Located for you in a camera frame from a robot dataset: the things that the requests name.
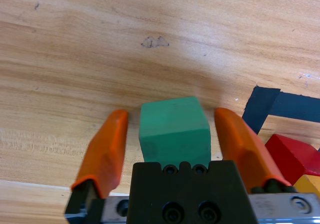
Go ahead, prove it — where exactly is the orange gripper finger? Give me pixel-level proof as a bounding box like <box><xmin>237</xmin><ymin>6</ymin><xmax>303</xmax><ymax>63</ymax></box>
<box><xmin>64</xmin><ymin>109</ymin><xmax>130</xmax><ymax>224</ymax></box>
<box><xmin>214</xmin><ymin>107</ymin><xmax>297</xmax><ymax>194</ymax></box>

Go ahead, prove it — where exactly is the red wooden cube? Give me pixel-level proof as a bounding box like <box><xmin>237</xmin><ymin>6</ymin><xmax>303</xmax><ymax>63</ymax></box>
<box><xmin>264</xmin><ymin>133</ymin><xmax>320</xmax><ymax>186</ymax></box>

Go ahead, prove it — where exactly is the green wooden cube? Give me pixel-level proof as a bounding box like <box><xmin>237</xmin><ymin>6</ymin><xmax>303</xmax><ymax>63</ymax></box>
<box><xmin>138</xmin><ymin>96</ymin><xmax>211</xmax><ymax>168</ymax></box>

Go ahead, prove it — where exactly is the yellow wooden cube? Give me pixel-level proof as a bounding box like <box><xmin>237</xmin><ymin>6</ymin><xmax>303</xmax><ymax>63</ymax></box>
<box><xmin>291</xmin><ymin>174</ymin><xmax>320</xmax><ymax>193</ymax></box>

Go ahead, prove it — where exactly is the black tape square outline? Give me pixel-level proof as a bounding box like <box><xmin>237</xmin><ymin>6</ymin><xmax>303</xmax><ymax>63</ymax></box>
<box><xmin>241</xmin><ymin>85</ymin><xmax>320</xmax><ymax>136</ymax></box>

